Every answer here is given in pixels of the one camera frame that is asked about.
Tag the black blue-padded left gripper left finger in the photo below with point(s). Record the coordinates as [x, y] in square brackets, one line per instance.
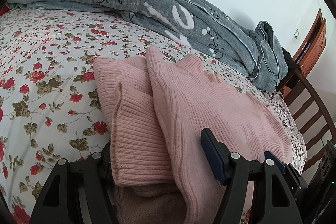
[76, 187]

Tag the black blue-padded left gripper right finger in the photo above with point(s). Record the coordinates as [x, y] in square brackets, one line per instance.
[272, 200]

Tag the pink knitted sweater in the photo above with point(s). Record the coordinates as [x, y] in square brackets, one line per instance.
[156, 112]

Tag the floral bed sheet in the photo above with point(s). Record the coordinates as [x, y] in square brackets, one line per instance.
[49, 104]

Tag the brown wooden chair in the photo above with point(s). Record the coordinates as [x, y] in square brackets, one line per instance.
[308, 111]

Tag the red pillow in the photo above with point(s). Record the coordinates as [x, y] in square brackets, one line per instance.
[4, 10]

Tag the grey patterned quilt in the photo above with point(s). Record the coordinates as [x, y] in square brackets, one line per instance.
[255, 54]

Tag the brown wooden door frame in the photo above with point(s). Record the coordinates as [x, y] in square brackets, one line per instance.
[313, 45]

